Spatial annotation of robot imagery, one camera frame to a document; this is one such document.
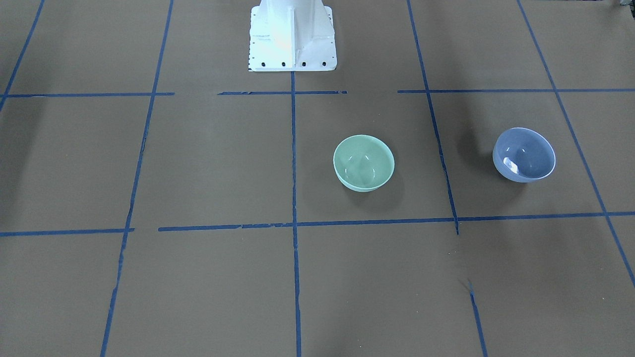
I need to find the green bowl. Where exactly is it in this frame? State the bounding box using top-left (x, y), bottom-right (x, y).
top-left (332, 135), bottom-right (395, 193)

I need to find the blue bowl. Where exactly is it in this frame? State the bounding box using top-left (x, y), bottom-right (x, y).
top-left (492, 128), bottom-right (557, 183)

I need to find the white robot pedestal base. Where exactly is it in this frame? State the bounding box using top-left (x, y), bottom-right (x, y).
top-left (248, 0), bottom-right (337, 72)

